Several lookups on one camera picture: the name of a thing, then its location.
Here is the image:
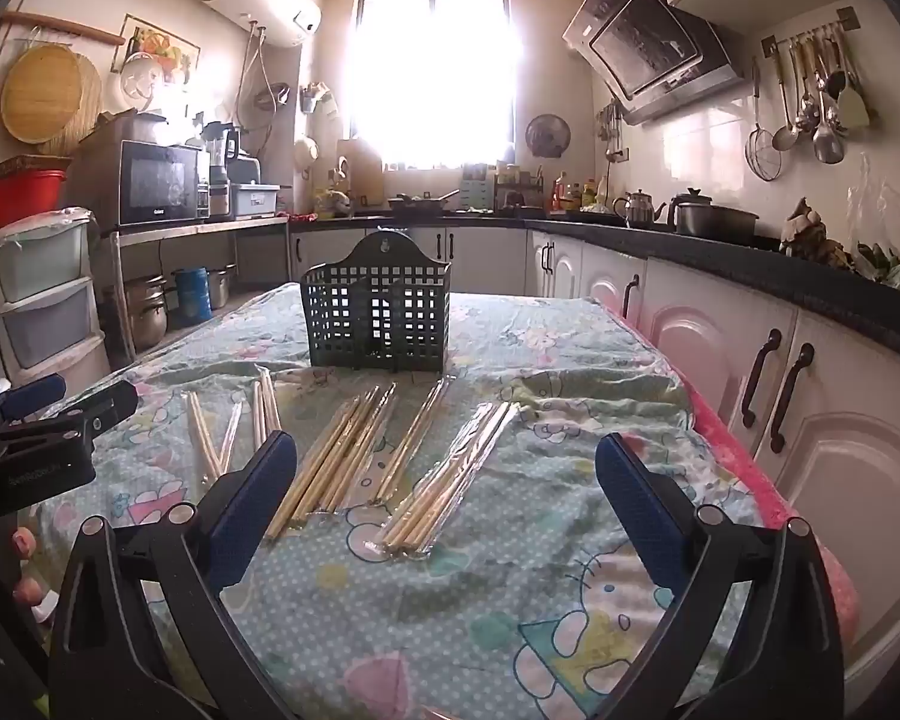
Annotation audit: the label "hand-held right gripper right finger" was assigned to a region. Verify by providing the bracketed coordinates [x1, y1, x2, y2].
[594, 431, 847, 720]

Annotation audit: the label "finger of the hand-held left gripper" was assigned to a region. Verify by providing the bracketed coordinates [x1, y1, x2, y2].
[58, 381, 140, 438]
[0, 373, 67, 421]

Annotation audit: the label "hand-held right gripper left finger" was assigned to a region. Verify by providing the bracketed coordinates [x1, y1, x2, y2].
[49, 431, 301, 720]

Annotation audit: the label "group of chopsticks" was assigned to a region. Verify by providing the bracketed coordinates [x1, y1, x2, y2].
[184, 366, 522, 560]

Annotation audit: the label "green plastic utensil basket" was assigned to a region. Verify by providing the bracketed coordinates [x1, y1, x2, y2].
[300, 231, 452, 374]

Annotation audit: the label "small hanging utensils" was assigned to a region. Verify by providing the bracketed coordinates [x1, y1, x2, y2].
[596, 101, 623, 162]

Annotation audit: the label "person's left hand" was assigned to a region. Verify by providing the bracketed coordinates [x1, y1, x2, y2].
[11, 527, 56, 625]

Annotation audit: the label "pastel plastic drawer unit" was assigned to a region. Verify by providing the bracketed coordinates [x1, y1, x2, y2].
[0, 208, 110, 391]

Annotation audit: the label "stacked steel pots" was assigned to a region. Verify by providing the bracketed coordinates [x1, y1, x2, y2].
[124, 275, 170, 350]

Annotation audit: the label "blue tin can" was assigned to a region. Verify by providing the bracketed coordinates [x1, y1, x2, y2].
[172, 266, 212, 327]

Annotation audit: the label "small steel pot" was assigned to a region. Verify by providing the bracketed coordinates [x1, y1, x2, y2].
[206, 264, 237, 308]

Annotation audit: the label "red plastic bucket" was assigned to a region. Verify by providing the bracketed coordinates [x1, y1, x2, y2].
[0, 169, 68, 230]

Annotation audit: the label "metal shelf rack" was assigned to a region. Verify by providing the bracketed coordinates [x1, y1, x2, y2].
[109, 216, 293, 361]

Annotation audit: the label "cartoon cat printed tablecloth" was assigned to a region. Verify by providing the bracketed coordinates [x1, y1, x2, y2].
[19, 281, 860, 720]

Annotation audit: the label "pink blanket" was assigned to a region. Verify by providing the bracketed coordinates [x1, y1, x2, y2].
[607, 300, 861, 646]

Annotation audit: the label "brown woven basket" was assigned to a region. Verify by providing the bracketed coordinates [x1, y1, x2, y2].
[0, 155, 72, 182]

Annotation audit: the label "black microwave oven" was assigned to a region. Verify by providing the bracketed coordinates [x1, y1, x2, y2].
[118, 139, 203, 227]

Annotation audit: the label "blue grey dish bin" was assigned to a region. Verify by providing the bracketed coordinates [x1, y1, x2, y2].
[229, 181, 280, 218]

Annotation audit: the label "round straw mat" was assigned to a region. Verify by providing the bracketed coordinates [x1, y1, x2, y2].
[36, 52, 106, 158]

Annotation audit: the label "black countertop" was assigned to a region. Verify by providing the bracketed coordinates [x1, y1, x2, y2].
[289, 211, 900, 350]

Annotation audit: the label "steel container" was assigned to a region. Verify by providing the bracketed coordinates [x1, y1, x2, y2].
[79, 109, 167, 166]

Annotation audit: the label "blender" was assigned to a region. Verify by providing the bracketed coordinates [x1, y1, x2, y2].
[201, 120, 242, 218]

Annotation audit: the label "steel kettle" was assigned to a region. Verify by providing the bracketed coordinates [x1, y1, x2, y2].
[613, 190, 668, 230]

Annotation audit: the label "steel pot on counter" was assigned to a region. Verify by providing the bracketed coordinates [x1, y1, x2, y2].
[676, 206, 760, 239]

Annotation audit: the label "round bamboo tray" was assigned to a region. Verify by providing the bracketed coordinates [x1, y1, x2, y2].
[0, 43, 102, 145]

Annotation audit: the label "group of condiment bottles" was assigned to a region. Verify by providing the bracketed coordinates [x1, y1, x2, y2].
[551, 169, 608, 211]

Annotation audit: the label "brown dried food pile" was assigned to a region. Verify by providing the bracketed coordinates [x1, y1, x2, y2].
[780, 199, 848, 263]

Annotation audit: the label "white plastic food cover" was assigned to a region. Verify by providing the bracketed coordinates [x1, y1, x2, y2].
[120, 52, 167, 113]

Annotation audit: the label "black frying pan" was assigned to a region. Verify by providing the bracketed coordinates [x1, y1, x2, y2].
[387, 191, 462, 212]

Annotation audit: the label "wooden cutting board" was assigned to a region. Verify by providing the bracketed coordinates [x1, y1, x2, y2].
[335, 139, 385, 207]

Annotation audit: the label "plastic bag of greens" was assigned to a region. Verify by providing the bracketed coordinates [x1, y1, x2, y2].
[855, 240, 900, 291]

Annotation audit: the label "wooden rolling pin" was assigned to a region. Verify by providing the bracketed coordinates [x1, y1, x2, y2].
[0, 11, 126, 46]

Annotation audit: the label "row of hanging ladles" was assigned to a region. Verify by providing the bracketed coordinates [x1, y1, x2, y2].
[761, 7, 871, 166]

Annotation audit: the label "black range hood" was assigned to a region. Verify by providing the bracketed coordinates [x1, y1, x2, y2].
[562, 0, 746, 126]

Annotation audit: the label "kitchen window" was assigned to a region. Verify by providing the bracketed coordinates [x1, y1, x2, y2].
[356, 0, 526, 170]

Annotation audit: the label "wire skimmer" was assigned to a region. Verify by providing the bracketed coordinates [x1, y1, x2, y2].
[746, 60, 785, 182]

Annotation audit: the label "small wall fan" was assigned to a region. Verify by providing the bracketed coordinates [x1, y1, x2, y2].
[525, 114, 572, 158]

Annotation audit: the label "fruit wall picture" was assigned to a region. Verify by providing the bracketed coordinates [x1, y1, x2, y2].
[120, 13, 201, 83]

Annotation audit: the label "water heater hoses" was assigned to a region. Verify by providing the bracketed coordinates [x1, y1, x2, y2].
[236, 22, 286, 158]

